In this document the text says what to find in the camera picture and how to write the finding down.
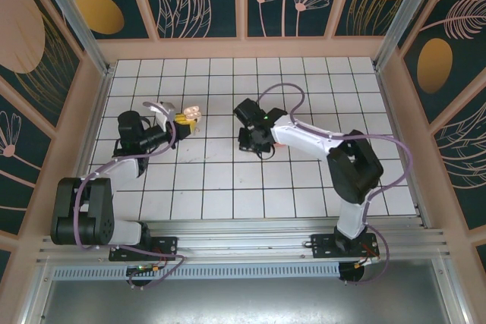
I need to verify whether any beige earbud charging case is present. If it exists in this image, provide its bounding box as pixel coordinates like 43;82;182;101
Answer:
181;105;203;121

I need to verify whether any grey metal sheet panel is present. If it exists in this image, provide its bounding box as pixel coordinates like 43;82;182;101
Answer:
22;259;470;324

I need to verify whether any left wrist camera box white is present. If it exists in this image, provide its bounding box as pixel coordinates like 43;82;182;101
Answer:
144;99;178;132

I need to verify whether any aluminium table edge rail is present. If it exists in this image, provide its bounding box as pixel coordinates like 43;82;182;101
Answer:
371;61;428;228
74;68;115;188

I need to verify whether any aluminium frame rail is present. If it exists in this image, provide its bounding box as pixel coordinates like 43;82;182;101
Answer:
36;219;455;264

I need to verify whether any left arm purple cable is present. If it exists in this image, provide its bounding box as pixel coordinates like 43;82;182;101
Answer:
74;100;187;291

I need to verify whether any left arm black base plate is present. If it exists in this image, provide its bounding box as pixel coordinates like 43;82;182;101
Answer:
109;235;179;263

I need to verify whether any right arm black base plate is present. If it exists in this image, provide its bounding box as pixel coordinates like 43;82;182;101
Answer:
310;232;380;260

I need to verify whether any aluminium corner post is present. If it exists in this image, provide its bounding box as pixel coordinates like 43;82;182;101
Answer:
32;0;115;77
373;0;446;71

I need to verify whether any slotted grey cable duct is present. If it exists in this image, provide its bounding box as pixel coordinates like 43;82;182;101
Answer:
51;262;342;280

